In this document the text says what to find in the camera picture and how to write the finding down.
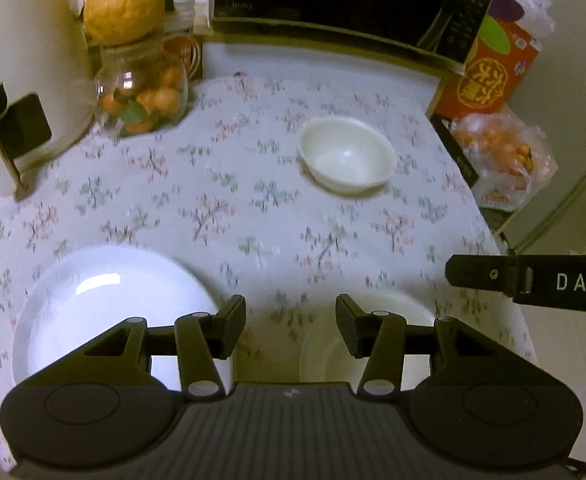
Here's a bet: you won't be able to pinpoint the white plate with swirls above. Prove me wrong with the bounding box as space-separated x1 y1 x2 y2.
12 245 218 382

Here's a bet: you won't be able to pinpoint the cream bowl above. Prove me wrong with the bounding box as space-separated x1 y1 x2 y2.
297 116 397 195

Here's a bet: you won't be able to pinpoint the plastic bag of kumquats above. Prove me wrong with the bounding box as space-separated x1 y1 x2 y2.
451 112 558 212

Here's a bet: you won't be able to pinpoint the floral tablecloth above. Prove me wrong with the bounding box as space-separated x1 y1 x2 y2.
0 76 535 465

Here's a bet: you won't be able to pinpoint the red gift box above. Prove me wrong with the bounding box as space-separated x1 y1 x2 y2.
433 0 541 119

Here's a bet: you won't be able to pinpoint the glass jar of oranges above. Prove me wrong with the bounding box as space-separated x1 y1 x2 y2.
94 29 190 138

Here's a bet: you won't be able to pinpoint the white air fryer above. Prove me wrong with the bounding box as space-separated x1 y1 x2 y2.
0 0 95 196

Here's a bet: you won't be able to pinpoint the large pomelo with leaves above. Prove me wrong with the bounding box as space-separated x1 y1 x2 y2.
81 0 174 48

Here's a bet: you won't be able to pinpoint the stacked white cups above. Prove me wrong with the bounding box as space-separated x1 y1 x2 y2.
164 0 195 34

